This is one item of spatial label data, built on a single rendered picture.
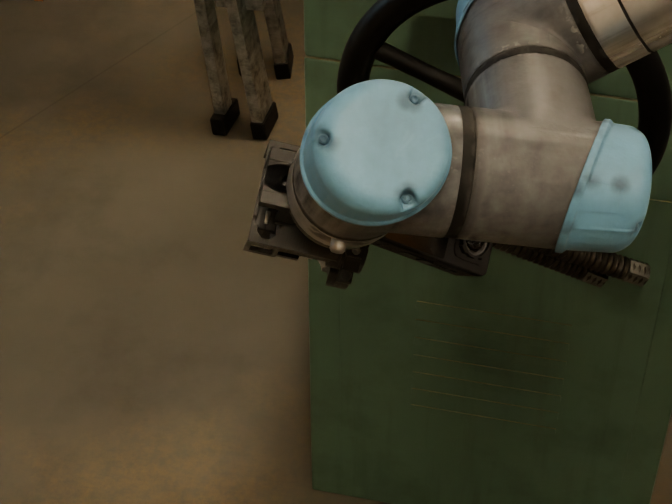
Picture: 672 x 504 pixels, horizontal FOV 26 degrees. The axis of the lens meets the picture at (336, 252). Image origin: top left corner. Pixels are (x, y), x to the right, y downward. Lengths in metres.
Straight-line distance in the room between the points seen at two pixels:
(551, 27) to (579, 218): 0.14
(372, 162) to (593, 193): 0.13
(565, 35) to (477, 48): 0.05
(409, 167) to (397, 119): 0.03
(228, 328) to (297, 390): 0.16
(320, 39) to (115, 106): 1.19
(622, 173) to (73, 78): 1.99
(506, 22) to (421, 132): 0.15
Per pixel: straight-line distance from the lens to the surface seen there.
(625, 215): 0.81
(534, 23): 0.89
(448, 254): 0.97
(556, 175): 0.80
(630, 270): 1.48
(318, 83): 1.52
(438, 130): 0.77
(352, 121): 0.76
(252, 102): 2.50
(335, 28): 1.47
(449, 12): 1.32
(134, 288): 2.28
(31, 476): 2.05
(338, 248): 0.87
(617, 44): 0.89
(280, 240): 0.96
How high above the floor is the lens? 1.57
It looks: 43 degrees down
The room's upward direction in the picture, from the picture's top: straight up
